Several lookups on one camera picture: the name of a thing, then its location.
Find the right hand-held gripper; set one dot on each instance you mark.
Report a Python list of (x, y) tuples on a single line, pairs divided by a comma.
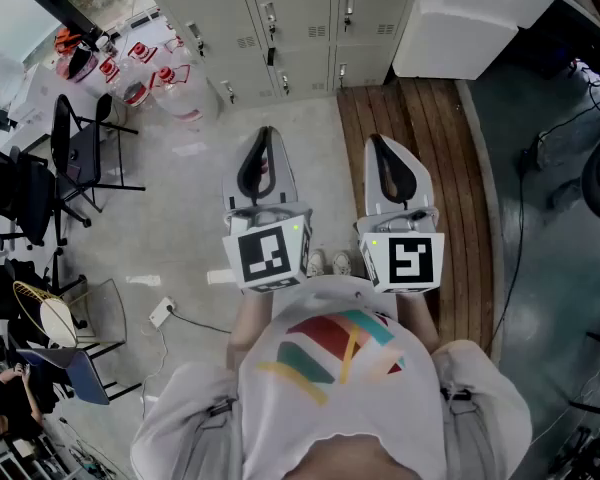
[(410, 263)]

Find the black power adapter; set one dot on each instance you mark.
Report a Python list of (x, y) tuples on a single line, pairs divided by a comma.
[(530, 155)]

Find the white waste bin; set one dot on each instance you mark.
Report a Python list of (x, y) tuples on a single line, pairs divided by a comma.
[(116, 114)]

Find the blue grey chair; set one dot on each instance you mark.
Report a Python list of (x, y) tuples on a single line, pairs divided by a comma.
[(87, 378)]

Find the black folding chair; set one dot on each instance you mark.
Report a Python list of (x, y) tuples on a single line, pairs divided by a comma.
[(82, 153)]

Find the white foam block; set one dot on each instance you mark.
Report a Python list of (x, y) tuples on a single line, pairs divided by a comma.
[(455, 38)]

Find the patterned paper cup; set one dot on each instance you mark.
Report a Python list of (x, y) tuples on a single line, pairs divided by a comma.
[(103, 44)]

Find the white table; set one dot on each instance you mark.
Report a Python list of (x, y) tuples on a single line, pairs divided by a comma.
[(35, 98)]

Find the person's right white shoe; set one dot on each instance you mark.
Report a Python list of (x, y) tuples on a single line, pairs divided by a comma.
[(342, 263)]

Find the wooden plank platform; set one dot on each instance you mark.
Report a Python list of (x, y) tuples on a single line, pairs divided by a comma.
[(450, 143)]

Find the person's right forearm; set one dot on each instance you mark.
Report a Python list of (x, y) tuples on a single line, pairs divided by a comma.
[(420, 318)]

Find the clear water jug red cap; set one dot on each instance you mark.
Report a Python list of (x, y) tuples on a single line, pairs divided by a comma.
[(141, 52), (135, 93), (180, 98)]

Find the white power strip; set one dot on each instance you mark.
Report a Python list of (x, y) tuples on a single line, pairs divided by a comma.
[(161, 312)]

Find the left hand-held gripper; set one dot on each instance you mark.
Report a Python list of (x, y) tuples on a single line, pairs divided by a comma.
[(265, 258)]

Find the person's left forearm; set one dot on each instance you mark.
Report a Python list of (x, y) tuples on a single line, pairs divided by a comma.
[(250, 318)]

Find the pink tinted jug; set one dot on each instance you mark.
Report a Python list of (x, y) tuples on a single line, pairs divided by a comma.
[(77, 65)]

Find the person's white printed shirt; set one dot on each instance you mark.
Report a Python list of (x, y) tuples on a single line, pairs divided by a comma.
[(300, 418)]

